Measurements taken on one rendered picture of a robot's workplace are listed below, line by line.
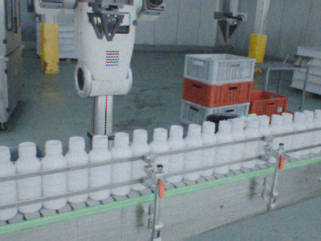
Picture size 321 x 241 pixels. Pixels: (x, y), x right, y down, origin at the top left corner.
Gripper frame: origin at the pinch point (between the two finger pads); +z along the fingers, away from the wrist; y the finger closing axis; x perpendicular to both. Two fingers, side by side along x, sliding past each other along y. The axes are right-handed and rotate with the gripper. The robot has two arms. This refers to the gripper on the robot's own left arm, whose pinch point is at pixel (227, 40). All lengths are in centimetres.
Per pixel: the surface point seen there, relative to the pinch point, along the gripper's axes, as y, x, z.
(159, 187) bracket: -26, 40, 35
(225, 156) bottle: -17.1, 10.8, 34.4
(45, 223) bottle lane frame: -20, 67, 42
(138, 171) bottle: -16, 41, 35
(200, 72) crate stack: 175, -125, 39
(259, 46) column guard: 676, -715, 48
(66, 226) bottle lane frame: -20, 62, 45
